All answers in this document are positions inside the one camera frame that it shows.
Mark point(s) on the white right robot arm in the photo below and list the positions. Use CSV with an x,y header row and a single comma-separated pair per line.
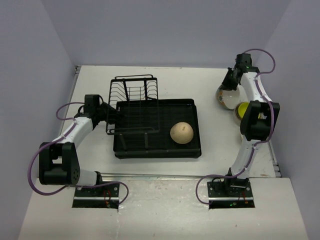
x,y
259,120

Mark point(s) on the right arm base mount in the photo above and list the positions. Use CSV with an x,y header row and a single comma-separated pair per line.
x,y
230,193

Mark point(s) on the tan wooden bowl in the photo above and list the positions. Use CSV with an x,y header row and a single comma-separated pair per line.
x,y
182,133

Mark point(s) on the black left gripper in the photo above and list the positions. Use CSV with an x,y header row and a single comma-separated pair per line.
x,y
113,112

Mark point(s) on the black wire dish rack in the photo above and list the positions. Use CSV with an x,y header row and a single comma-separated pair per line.
x,y
133,108

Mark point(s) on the aluminium table rail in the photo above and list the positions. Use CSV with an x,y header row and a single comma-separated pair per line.
x,y
140,176

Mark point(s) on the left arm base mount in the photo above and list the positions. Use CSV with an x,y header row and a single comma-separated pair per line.
x,y
106,197

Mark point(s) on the teal glazed bowl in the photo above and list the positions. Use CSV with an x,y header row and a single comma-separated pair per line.
x,y
227,99

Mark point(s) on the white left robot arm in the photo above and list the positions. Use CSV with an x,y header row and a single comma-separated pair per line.
x,y
58,162

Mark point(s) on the black plastic drain tray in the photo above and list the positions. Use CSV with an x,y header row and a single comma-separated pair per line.
x,y
171,112

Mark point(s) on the large beige ceramic bowl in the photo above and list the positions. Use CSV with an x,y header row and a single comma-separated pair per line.
x,y
236,115

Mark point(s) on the yellow green bowl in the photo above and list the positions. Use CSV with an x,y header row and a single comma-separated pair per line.
x,y
241,109

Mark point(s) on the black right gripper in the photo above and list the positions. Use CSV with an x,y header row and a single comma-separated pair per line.
x,y
226,84

